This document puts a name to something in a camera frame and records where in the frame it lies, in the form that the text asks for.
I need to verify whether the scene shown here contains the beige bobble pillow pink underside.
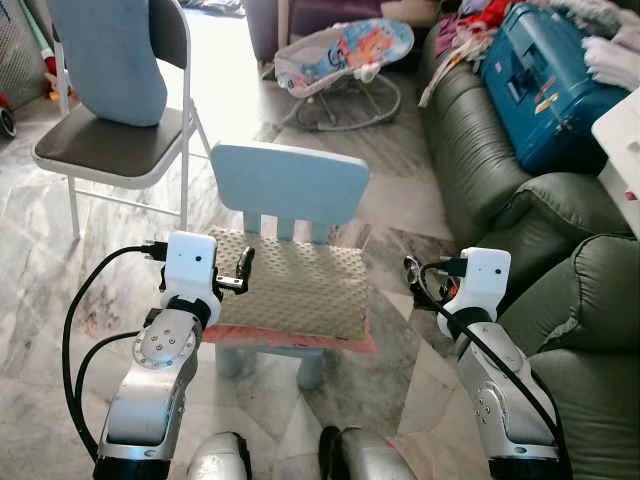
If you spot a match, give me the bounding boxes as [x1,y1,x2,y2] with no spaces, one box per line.
[203,227,377,354]

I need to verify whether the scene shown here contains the green leather sofa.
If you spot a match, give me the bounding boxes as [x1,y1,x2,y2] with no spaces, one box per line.
[418,28,640,480]

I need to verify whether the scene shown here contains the light blue child chair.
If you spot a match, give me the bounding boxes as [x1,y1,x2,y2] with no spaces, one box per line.
[210,142,372,392]

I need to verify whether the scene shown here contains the silver left robot leg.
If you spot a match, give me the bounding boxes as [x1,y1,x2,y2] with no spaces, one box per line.
[187,431,252,480]

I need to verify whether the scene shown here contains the silver robot leg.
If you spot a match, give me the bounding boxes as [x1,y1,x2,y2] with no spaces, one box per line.
[319,426,417,480]
[187,431,252,480]

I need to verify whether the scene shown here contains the grey metal folding chair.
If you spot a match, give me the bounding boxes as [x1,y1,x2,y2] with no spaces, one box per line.
[32,0,212,240]

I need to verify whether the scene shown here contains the silver right robot leg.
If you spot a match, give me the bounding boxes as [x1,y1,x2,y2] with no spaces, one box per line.
[319,426,417,480]

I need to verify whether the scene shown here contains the blue hard suitcase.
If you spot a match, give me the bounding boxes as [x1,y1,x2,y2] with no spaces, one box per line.
[479,3,632,177]

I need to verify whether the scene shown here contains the patterned baby bouncer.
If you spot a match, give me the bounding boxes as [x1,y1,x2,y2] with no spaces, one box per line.
[272,18,417,132]

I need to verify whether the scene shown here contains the white plastic furniture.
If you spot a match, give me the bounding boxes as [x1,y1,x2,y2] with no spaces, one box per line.
[591,89,640,237]

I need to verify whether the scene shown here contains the blue-grey cushion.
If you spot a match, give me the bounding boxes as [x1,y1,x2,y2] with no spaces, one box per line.
[46,0,169,128]

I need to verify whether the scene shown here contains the red clothes pile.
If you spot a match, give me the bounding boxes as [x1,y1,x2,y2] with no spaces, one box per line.
[458,0,523,43]

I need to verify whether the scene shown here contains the white folded clothes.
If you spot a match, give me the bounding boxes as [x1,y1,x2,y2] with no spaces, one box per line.
[582,24,640,92]

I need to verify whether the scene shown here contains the grey mesh basket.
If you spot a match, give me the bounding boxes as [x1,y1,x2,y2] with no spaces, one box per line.
[0,0,51,112]

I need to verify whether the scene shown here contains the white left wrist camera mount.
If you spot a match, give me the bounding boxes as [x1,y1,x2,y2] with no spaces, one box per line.
[162,231,220,302]

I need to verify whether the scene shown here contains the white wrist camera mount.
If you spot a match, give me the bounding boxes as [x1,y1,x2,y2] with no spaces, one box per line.
[444,247,512,314]
[162,231,220,302]

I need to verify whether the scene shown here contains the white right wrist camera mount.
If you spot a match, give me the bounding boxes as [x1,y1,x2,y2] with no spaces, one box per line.
[444,247,512,314]

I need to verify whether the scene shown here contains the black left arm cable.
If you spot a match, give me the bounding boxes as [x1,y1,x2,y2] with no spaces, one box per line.
[61,241,169,461]

